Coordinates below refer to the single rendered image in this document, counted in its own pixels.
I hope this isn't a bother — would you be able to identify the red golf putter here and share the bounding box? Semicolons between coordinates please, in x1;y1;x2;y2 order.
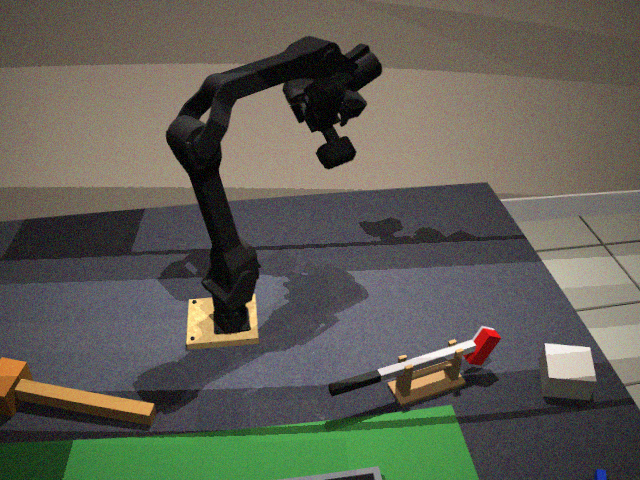
329;326;501;397

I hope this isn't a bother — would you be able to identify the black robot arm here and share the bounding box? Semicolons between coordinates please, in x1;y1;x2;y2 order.
166;36;382;335

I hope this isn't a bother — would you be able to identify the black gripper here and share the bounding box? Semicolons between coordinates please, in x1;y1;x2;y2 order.
283;78;357;169

